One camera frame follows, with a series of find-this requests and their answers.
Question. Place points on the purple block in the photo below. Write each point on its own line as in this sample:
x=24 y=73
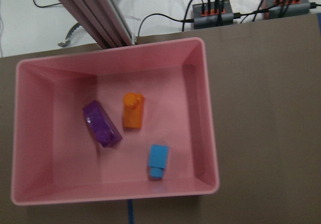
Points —
x=100 y=124

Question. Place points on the pink plastic box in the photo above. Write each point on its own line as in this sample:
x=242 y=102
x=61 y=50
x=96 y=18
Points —
x=56 y=158

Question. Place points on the orange terminal connector block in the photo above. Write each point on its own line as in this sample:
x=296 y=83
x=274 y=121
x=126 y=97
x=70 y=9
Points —
x=207 y=13

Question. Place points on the aluminium frame profile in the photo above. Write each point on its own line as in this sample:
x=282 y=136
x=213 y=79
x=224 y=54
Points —
x=103 y=21

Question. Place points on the small blue block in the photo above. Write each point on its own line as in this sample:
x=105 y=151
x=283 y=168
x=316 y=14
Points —
x=157 y=161

